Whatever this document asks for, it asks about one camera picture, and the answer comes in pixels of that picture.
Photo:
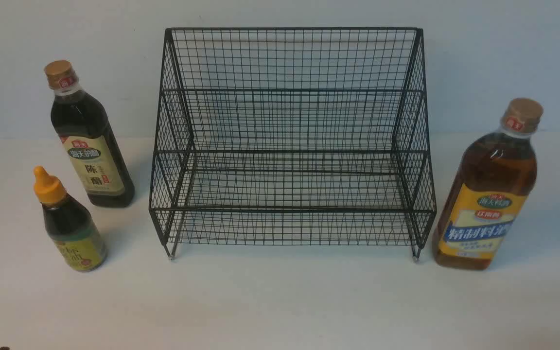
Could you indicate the amber cooking wine bottle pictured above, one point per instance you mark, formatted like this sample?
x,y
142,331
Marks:
x,y
496,174

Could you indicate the black wire mesh shelf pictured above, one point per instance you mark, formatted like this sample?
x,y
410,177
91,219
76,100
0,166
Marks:
x,y
292,136

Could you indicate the small oyster sauce bottle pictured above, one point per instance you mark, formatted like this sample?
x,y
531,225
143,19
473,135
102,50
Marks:
x,y
68,224

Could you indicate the dark vinegar bottle gold cap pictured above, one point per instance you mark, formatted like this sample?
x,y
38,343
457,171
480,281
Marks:
x,y
81,123

